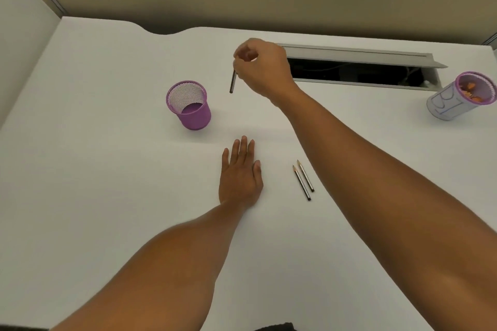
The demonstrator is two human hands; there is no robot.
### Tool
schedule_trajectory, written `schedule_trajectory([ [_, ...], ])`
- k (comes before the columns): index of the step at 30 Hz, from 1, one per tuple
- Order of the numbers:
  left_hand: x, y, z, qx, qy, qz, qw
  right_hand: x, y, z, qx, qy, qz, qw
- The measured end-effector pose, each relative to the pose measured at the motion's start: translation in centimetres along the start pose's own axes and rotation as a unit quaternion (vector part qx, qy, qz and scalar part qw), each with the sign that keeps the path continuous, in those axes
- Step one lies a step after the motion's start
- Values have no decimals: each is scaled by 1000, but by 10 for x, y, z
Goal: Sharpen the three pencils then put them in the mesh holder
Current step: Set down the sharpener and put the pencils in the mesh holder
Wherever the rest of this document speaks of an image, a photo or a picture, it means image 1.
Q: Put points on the person's right hand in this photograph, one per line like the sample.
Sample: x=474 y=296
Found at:
x=268 y=69

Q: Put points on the orange pencil shavings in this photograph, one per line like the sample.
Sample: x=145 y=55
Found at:
x=471 y=92

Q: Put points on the person's left thumb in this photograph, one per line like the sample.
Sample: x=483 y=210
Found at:
x=257 y=168

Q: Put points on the person's left middle finger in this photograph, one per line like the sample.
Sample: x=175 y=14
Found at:
x=243 y=147

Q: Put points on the person's right forearm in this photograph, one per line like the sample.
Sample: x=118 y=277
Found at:
x=380 y=202

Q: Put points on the person's right fingers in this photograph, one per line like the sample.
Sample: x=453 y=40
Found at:
x=244 y=56

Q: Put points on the person's left forearm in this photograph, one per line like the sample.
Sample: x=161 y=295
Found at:
x=171 y=264

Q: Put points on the purple mesh pencil cup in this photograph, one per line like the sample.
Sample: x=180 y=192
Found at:
x=192 y=111

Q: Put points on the person's dark clothing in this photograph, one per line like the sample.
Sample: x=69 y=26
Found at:
x=275 y=327

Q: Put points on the person's left hand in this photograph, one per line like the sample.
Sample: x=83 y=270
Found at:
x=240 y=181

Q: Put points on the dark grey pencil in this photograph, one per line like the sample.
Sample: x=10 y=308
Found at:
x=232 y=82
x=306 y=176
x=301 y=183

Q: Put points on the person's left little finger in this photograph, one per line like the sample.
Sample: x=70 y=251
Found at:
x=225 y=158

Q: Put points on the paper-wrapped purple cup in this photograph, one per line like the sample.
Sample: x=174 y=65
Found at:
x=446 y=104

